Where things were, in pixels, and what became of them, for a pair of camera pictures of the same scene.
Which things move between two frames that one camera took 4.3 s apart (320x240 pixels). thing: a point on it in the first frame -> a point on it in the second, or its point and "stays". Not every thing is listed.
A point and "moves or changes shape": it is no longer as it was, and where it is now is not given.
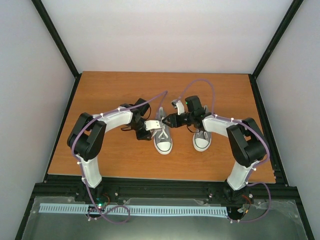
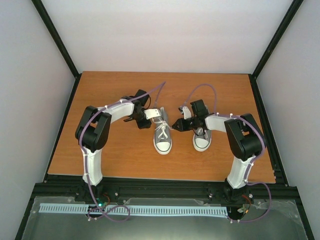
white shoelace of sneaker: [205, 133] stays
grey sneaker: [202, 140] stays
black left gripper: [142, 136] -> [142, 125]
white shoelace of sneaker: [164, 131] moves or changes shape
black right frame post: [283, 26] stays
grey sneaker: [162, 139] stays
